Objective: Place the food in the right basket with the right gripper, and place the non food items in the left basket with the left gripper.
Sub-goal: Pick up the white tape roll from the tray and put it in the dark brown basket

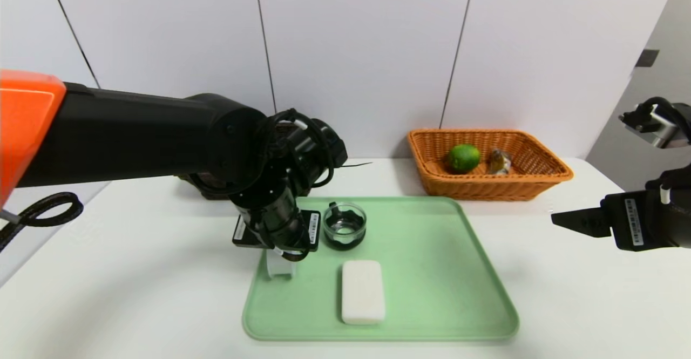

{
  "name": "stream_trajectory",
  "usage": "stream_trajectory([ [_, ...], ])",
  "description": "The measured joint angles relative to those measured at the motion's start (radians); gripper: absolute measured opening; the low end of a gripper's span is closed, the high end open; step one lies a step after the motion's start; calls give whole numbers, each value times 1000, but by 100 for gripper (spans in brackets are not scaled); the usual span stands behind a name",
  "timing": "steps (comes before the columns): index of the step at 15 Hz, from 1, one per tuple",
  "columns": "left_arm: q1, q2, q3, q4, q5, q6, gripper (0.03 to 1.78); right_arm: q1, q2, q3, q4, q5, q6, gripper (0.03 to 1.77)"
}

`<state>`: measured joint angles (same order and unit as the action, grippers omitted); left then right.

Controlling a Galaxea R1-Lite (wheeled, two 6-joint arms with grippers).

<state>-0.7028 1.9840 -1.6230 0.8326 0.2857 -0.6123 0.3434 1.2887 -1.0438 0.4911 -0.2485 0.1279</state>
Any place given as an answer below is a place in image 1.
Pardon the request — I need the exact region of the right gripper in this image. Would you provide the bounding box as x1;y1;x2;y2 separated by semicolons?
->
551;182;691;252

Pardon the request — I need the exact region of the clear chocolate pack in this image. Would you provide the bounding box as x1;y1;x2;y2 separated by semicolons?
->
486;149;513;176

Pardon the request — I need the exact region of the green lime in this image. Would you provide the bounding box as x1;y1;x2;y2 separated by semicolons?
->
446;144;482;174

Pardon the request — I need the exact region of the white soap bar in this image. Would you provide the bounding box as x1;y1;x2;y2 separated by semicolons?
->
342;260;387;326

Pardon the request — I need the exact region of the small glass cup black base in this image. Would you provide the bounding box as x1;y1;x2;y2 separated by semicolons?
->
323;202;368;251

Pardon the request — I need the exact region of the white round plastic container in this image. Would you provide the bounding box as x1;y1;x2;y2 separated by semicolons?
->
266;248;296;280

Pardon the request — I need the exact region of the orange wicker basket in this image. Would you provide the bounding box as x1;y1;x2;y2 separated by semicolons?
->
407;128;574;202

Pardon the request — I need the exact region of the dark brown wicker basket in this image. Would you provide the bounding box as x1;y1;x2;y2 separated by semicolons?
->
172;171;241;201

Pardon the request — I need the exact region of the light green plastic tray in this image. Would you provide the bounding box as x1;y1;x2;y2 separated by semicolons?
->
242;196;520;342

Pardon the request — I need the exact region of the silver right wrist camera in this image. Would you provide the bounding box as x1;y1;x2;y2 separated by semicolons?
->
619;103;691;149

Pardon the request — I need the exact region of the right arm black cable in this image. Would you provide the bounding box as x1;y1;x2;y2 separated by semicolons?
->
637;96;691;133

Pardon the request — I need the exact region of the braided black cable loop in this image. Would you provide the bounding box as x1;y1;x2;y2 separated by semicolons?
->
0;192;84;253

